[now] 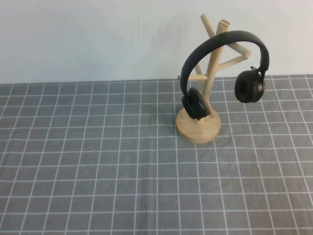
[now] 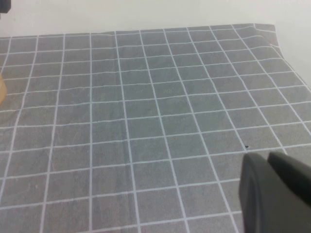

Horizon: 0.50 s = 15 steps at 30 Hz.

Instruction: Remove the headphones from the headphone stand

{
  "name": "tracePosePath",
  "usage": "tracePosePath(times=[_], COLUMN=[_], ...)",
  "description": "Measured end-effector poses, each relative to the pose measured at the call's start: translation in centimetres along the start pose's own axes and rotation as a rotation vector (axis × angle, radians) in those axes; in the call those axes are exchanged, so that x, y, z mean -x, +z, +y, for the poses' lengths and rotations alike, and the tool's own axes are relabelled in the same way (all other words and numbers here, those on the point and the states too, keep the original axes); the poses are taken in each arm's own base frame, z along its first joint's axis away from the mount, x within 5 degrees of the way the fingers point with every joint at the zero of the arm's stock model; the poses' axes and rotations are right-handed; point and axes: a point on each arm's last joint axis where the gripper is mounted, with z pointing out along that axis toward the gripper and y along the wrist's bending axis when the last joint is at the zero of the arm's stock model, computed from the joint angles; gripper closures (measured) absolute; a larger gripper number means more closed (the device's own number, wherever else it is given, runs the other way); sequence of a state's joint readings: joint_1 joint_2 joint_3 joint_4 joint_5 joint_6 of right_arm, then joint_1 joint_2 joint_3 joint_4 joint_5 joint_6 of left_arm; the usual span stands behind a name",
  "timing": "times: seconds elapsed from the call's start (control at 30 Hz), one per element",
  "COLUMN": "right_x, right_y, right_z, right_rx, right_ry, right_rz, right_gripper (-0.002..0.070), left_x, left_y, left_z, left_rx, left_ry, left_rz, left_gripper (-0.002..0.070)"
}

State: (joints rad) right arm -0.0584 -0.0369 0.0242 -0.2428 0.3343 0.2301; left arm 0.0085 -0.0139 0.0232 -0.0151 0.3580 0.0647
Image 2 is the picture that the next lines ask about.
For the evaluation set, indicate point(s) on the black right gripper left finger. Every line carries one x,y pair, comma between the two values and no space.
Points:
262,204

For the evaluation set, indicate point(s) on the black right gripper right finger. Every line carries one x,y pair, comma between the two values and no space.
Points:
294,174

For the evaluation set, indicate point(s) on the wooden headphone stand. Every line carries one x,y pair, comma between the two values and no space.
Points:
2,89

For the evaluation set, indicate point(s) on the black headphones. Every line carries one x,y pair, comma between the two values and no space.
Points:
4,5

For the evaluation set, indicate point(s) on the grey white-grid tablecloth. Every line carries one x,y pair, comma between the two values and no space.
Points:
145,121

